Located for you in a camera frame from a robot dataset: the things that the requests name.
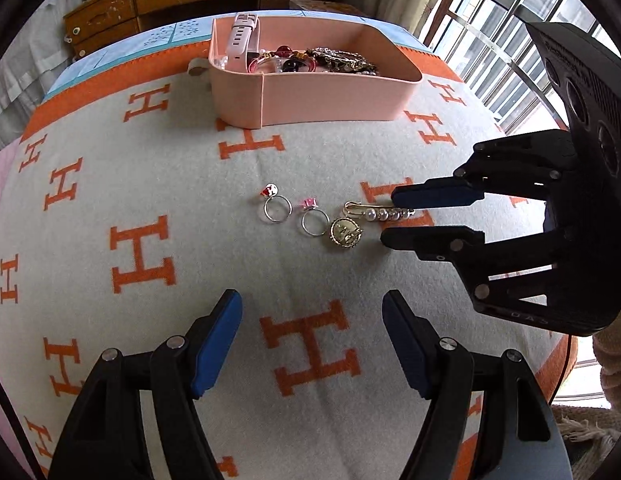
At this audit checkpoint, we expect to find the gold pearl pin brooch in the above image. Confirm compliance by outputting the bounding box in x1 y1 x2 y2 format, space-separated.
330 200 417 251

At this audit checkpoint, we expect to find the orange patterned blanket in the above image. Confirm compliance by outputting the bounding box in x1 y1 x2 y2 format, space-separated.
0 44 579 480

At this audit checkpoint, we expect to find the silver ring with pink stone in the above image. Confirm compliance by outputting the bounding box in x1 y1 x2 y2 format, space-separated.
299 198 331 237

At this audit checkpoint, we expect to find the pink plastic box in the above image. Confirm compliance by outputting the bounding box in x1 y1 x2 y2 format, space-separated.
188 14 424 130

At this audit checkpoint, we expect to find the beige fringed cloth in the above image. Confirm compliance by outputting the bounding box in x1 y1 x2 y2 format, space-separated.
553 404 621 453

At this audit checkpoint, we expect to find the silver ring with red charm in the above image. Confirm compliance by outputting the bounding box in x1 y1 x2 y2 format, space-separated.
258 183 293 224

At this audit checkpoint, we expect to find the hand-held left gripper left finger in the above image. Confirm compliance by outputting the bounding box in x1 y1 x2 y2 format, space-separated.
48 288 244 480

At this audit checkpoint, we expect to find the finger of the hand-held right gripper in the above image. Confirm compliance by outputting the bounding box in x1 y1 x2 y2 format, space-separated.
391 129 579 211
379 224 562 329

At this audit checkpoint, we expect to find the metal window grille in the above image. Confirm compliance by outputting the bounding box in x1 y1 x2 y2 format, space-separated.
415 0 621 137

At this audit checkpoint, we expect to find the red beaded bracelet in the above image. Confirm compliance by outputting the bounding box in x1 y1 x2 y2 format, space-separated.
248 45 319 75

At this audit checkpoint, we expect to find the pink watch strap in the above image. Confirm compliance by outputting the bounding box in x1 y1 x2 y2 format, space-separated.
225 11 262 74

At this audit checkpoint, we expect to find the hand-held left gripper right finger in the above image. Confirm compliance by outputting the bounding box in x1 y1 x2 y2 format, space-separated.
382 290 576 480

